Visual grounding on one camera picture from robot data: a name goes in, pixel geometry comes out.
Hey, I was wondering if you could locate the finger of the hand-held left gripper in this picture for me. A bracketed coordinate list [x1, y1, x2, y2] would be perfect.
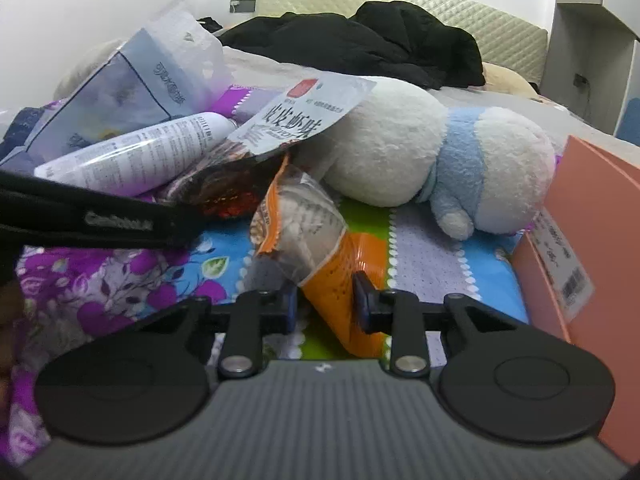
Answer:
[160, 204, 207, 251]

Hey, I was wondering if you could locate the grey white cabinet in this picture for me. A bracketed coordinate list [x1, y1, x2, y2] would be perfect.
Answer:
[542, 0, 640, 136]

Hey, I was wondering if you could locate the pink cardboard box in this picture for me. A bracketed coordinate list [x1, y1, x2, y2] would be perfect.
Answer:
[510, 135, 640, 466]

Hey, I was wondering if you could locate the blue pad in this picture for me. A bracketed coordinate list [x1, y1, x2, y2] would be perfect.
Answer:
[615, 110, 640, 143]

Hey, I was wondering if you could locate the translucent plastic bag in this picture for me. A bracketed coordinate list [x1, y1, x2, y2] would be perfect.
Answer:
[0, 0, 236, 171]

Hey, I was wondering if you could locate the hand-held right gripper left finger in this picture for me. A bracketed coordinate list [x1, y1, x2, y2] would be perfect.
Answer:
[132, 282, 301, 380]

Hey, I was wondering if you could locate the cream quilted headboard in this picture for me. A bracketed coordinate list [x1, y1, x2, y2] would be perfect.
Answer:
[255, 0, 548, 83]

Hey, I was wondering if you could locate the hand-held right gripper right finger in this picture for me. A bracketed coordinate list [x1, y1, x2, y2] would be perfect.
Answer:
[352, 271, 523, 378]

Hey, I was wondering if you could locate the white label snack packet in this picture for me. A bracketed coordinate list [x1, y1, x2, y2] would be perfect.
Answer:
[165, 76, 378, 218]

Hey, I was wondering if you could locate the white spray bottle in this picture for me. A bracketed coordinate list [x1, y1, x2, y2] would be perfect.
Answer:
[34, 111, 240, 198]

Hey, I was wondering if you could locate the orange snack packet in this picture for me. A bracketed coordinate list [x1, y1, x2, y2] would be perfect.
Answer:
[250, 155, 391, 358]

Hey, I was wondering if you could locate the beige pillow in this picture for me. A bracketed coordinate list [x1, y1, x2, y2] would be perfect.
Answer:
[481, 61, 533, 96]

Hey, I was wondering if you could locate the black jacket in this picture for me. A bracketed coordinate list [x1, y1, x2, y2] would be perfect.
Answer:
[197, 1, 487, 90]

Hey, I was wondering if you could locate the white and blue plush toy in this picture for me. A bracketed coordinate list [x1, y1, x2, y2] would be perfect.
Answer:
[295, 76, 557, 241]

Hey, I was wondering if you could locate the dark blue dotted cloth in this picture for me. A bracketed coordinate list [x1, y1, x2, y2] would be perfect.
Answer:
[0, 106, 51, 161]

